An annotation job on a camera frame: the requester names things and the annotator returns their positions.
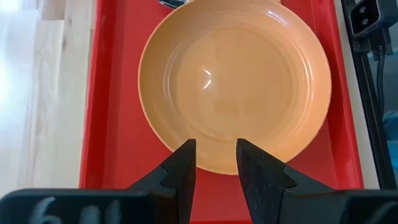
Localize red plastic tray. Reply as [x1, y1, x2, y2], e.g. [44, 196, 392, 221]
[78, 0, 364, 224]

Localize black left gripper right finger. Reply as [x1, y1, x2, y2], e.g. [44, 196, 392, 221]
[236, 138, 335, 224]

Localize black camera cable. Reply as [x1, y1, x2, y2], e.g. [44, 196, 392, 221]
[374, 27, 393, 116]

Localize black depth camera box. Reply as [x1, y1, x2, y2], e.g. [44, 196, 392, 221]
[348, 0, 398, 39]

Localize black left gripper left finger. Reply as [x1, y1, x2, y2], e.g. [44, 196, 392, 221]
[129, 139, 197, 224]

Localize black camera post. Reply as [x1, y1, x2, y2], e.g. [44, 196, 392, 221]
[341, 0, 397, 190]

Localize spoon with tan handle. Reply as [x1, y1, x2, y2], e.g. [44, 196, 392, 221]
[157, 0, 189, 9]

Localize orange plastic bowl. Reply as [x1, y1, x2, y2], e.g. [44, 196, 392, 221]
[137, 0, 332, 175]

